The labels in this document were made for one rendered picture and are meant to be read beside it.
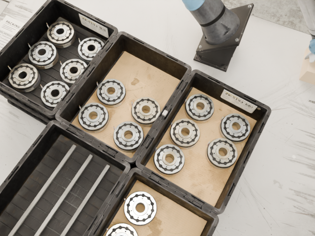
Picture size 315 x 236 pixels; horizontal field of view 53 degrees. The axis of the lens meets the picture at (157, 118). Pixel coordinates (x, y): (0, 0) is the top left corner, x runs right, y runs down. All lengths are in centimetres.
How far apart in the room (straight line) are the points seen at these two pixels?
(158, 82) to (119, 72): 15
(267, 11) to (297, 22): 23
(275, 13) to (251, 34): 111
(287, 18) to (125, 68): 169
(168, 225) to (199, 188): 16
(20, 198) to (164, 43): 85
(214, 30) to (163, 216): 70
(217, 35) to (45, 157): 77
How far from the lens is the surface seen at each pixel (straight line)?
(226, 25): 127
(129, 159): 98
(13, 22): 160
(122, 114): 114
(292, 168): 134
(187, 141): 108
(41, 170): 113
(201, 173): 109
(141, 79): 120
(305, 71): 146
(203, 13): 123
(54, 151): 113
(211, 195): 108
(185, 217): 106
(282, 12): 268
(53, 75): 125
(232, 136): 112
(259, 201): 127
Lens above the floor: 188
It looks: 68 degrees down
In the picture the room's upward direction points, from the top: 7 degrees clockwise
